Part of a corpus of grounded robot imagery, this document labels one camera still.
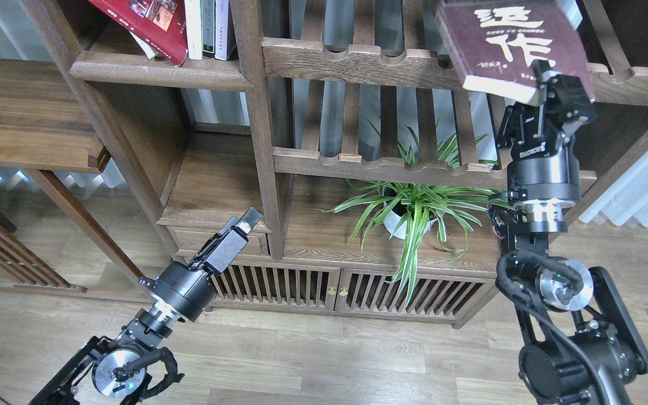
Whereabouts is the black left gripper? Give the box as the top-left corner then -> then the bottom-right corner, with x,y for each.
139,207 -> 262,321

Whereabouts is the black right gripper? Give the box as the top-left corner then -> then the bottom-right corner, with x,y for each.
496,59 -> 597,233

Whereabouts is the dark maroon large book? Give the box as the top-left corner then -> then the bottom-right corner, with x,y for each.
431,1 -> 596,105

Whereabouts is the yellow green book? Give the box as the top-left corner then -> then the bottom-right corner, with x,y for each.
129,31 -> 164,60

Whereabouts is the red paperback book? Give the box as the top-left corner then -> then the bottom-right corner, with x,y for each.
90,1 -> 188,66

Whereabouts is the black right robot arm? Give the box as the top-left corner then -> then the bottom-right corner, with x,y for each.
488,60 -> 648,404

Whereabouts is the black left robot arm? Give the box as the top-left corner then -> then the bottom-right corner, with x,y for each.
31,208 -> 262,404

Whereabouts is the wooden bookshelf unit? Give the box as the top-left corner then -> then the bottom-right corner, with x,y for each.
22,0 -> 648,330

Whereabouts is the white plant pot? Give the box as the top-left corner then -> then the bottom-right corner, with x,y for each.
383,202 -> 414,240

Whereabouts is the green spider plant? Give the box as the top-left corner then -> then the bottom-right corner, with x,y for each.
317,116 -> 516,309

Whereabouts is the lilac upright book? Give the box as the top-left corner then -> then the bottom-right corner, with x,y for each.
214,0 -> 236,61

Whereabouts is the dark grey upright book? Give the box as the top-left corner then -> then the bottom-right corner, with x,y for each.
201,0 -> 216,57

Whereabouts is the white upright book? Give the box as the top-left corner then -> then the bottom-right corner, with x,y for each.
183,0 -> 203,61

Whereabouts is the wooden side table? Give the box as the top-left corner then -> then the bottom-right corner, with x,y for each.
0,59 -> 151,302

